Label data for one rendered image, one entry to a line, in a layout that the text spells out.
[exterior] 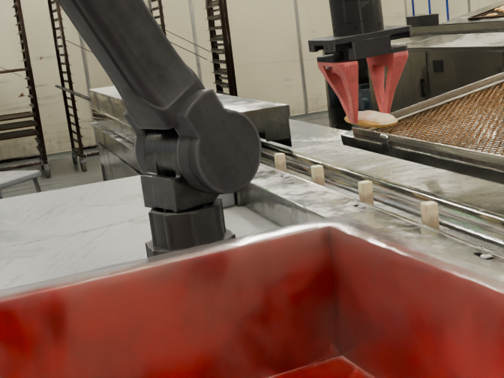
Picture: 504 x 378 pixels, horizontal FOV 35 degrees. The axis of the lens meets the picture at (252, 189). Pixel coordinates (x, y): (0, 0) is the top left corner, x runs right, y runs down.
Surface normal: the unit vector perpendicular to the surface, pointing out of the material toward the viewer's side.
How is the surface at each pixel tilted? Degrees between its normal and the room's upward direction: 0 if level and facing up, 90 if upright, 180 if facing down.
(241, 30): 90
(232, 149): 90
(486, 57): 90
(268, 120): 90
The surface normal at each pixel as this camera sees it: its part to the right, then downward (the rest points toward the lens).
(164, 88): 0.51, -0.03
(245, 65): 0.32, 0.15
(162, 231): -0.64, 0.23
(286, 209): -0.94, 0.18
